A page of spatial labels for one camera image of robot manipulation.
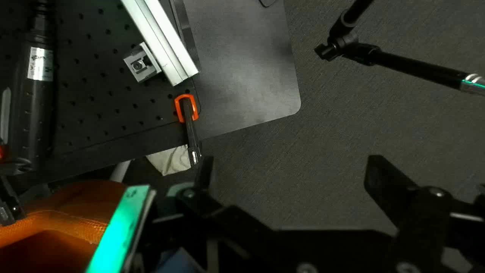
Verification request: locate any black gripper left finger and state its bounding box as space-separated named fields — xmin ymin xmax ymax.
xmin=150 ymin=155 xmax=325 ymax=273

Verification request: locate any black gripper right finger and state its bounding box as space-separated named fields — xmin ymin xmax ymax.
xmin=366 ymin=155 xmax=485 ymax=273

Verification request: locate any orange shell chair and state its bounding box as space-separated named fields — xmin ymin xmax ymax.
xmin=0 ymin=161 xmax=134 ymax=273

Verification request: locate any orange black clamp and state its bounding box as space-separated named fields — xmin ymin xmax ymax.
xmin=173 ymin=93 xmax=208 ymax=170

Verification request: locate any black folded tripod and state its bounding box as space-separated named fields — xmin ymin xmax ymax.
xmin=314 ymin=0 xmax=485 ymax=97

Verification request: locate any black perforated breadboard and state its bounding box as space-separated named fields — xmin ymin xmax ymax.
xmin=0 ymin=0 xmax=205 ymax=172

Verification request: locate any black rotary tool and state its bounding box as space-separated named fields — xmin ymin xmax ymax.
xmin=8 ymin=0 xmax=58 ymax=172

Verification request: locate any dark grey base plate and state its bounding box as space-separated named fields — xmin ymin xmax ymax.
xmin=169 ymin=0 xmax=303 ymax=143

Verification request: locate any small metal corner bracket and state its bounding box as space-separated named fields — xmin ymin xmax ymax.
xmin=122 ymin=41 xmax=164 ymax=84

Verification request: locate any aluminium profile rail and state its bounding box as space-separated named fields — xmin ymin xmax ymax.
xmin=0 ymin=88 xmax=14 ymax=146
xmin=120 ymin=0 xmax=202 ymax=87

